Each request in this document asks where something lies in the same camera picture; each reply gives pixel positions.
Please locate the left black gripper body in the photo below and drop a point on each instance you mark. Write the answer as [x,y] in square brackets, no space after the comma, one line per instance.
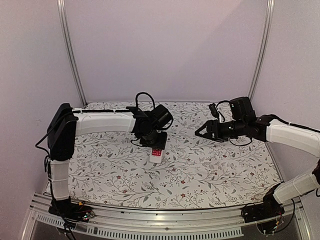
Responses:
[153,140]

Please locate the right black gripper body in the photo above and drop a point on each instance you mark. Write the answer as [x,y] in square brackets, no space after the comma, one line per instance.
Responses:
[224,133]

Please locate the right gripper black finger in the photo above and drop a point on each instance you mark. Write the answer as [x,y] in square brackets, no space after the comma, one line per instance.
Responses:
[205,130]
[211,137]

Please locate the white red remote control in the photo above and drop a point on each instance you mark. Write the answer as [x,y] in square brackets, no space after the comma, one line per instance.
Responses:
[156,156]

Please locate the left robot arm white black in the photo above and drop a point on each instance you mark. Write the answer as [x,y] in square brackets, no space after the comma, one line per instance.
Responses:
[148,127]

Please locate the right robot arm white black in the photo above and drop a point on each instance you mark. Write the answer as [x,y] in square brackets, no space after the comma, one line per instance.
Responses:
[268,128]

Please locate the floral patterned table mat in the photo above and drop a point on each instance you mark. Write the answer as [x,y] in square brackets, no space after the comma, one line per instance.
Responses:
[195,173]

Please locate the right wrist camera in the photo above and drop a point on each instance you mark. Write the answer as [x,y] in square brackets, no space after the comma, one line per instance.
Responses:
[216,113]

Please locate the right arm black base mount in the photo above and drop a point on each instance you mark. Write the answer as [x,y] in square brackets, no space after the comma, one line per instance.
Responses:
[267,209]

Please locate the front aluminium rail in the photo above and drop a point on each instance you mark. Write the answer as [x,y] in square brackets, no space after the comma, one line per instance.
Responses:
[124,223]

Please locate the right aluminium frame post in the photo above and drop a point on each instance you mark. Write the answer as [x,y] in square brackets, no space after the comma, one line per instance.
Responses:
[270,5]

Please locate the aluminium frame post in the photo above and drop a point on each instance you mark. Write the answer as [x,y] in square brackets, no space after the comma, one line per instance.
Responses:
[61,6]
[270,5]

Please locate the left aluminium frame post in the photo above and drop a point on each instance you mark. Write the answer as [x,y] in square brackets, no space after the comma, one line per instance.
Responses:
[61,6]

